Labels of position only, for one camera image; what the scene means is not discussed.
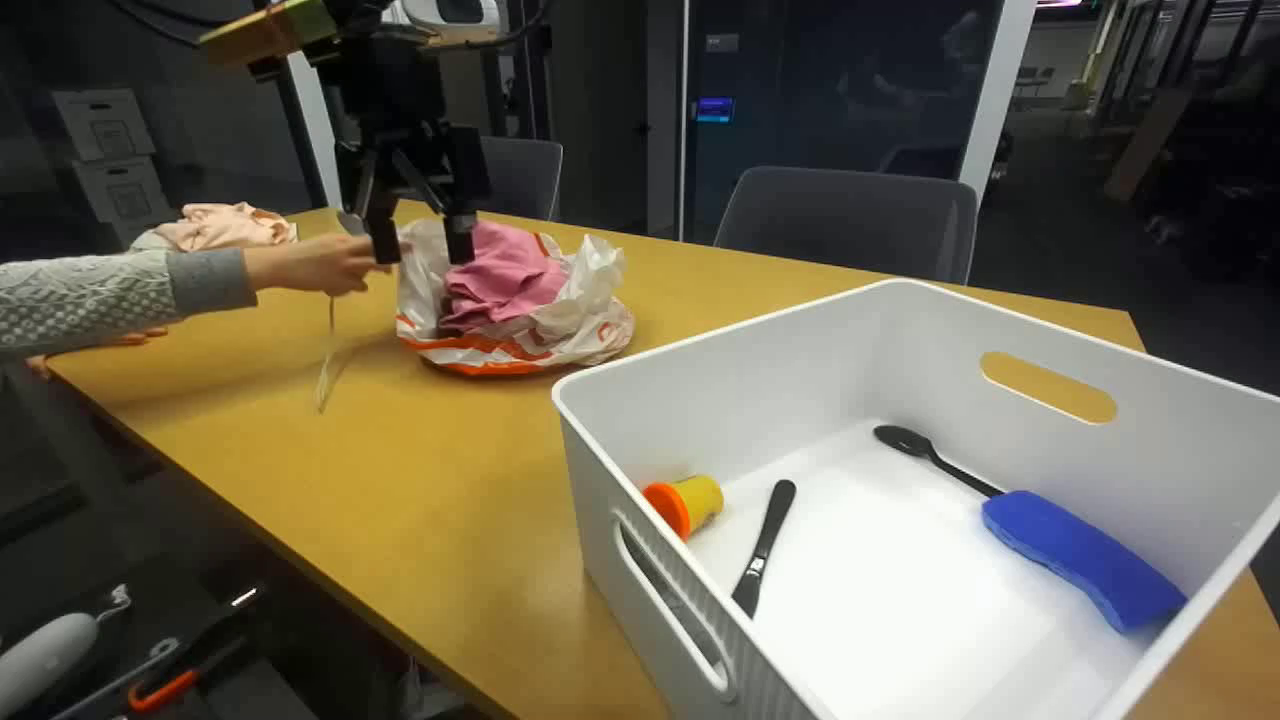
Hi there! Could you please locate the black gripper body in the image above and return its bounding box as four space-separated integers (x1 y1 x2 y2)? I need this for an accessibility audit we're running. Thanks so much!
307 24 489 165

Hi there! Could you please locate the pink cloth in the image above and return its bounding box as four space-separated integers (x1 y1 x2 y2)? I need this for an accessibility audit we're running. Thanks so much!
435 214 575 335

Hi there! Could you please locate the white orange plastic bag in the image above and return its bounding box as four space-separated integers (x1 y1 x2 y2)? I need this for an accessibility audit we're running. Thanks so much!
393 214 639 383

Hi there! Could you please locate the forearm in grey knit sleeve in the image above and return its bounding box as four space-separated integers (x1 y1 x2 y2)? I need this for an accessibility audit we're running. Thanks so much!
0 244 260 359

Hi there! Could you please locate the peach white crumpled cloth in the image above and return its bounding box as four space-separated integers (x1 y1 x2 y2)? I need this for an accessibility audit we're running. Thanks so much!
152 199 302 261

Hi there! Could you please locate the orange yellow toy cup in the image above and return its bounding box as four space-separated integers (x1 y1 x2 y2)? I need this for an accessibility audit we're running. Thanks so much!
639 471 727 541

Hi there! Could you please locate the person's bare hand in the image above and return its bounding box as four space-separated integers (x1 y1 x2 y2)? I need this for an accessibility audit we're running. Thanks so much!
244 230 385 300

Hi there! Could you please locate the grey office chair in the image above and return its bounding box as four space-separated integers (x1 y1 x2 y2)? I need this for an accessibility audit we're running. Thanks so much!
475 132 569 223
707 165 983 283

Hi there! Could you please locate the white cardboard box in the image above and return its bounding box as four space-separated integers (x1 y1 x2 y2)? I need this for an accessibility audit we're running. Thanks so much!
48 82 161 165
70 153 181 230

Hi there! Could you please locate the black plastic spatula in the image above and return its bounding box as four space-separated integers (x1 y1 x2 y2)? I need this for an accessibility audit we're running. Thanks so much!
727 474 801 618

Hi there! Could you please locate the white plastic storage bin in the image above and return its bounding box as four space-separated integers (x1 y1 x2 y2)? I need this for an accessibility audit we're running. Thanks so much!
548 275 1280 720

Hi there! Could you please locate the orange black hand tool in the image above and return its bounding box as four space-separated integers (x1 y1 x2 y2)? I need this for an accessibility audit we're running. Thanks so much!
123 626 255 720

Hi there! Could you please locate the black plastic spoon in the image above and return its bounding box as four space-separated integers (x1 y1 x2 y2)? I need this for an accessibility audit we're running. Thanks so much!
872 418 1006 498

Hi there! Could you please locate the pale grey rounded object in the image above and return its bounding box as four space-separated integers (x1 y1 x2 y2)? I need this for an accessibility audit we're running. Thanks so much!
0 581 136 720

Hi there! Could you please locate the blue scrub brush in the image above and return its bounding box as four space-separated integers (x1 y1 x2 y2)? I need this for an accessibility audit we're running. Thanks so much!
982 488 1193 634

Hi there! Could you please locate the wooden wrist mount plate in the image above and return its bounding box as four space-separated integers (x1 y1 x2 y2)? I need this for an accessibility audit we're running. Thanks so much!
197 0 339 69

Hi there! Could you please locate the thin pale string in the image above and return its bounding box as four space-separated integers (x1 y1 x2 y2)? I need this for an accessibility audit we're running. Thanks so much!
311 291 403 418

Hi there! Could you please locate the white window frame post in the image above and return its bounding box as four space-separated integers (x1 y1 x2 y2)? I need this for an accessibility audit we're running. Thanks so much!
954 0 1039 206

